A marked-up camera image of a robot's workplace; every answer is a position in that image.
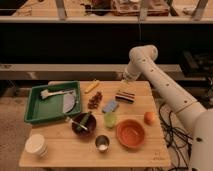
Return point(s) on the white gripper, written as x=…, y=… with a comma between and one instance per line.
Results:
x=129, y=73

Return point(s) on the orange apple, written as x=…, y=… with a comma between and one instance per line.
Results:
x=149, y=118

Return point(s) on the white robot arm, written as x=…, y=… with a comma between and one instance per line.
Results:
x=196, y=119

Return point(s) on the green plastic cup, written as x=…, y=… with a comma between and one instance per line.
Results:
x=110, y=119

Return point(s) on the small metal cup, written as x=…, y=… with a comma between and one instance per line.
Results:
x=102, y=143

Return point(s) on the striped black red block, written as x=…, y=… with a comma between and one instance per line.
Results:
x=125, y=96

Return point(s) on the blue sponge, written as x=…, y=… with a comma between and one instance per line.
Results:
x=110, y=106

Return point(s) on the brown grape bunch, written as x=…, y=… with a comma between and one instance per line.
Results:
x=95, y=100

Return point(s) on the orange bowl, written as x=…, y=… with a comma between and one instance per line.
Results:
x=130, y=133

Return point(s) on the black box on shelf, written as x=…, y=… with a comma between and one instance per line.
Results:
x=196, y=65

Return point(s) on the green vegetable piece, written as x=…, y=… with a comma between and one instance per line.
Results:
x=84, y=120

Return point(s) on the grey plate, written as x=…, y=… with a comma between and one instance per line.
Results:
x=69, y=101

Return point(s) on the dark brown bowl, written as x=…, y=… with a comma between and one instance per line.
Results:
x=91, y=125

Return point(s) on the metal spoon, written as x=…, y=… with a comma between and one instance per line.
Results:
x=69, y=120

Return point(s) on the green plastic tray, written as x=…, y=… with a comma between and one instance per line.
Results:
x=40, y=110

